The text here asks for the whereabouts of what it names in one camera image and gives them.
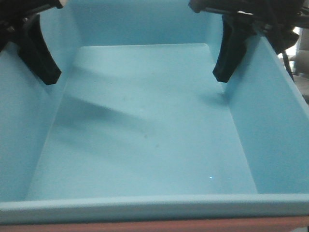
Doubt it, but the pink plastic box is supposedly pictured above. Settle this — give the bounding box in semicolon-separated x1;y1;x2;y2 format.
0;216;309;232

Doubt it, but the light blue plastic box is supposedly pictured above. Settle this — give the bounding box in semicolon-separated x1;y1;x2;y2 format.
0;0;309;224

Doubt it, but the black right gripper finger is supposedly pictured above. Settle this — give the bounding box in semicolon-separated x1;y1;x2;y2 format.
212;15;255;83
263;19;299;55

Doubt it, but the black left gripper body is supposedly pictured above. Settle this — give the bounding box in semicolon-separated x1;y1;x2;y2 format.
0;0;63;50

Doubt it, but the black cable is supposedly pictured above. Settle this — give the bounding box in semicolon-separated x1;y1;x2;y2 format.
282;49;295;82

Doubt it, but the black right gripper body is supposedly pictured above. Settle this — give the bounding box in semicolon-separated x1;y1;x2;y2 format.
188;0;309;29

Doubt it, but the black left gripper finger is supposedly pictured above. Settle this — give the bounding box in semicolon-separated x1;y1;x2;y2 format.
18;14;61;85

